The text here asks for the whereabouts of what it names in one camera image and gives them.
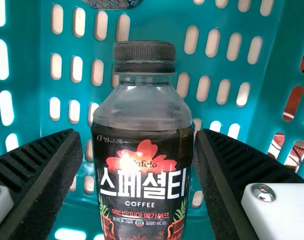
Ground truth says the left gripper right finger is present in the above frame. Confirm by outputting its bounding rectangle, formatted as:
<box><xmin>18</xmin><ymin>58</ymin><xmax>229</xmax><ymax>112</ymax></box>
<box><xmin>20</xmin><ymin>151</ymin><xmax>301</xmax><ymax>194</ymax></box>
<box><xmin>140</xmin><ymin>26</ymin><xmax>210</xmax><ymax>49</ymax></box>
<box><xmin>194</xmin><ymin>128</ymin><xmax>304</xmax><ymax>240</ymax></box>

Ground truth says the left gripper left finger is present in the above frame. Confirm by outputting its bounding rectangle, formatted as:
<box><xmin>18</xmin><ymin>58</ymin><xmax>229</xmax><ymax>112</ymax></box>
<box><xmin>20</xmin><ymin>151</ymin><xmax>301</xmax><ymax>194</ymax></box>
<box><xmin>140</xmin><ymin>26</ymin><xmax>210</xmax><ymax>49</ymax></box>
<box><xmin>0</xmin><ymin>128</ymin><xmax>83</xmax><ymax>240</ymax></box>

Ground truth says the dark coffee bottle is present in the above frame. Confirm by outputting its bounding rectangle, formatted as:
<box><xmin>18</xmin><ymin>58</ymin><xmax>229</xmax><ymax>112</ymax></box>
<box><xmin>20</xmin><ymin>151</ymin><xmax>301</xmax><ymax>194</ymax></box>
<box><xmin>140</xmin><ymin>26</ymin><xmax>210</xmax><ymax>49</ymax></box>
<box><xmin>90</xmin><ymin>40</ymin><xmax>194</xmax><ymax>240</ymax></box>

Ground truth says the teal shopping basket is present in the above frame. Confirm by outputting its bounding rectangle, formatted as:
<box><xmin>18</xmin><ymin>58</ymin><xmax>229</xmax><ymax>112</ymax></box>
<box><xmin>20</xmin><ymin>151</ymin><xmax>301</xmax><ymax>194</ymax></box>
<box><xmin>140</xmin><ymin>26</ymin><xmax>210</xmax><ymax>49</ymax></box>
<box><xmin>0</xmin><ymin>0</ymin><xmax>304</xmax><ymax>240</ymax></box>

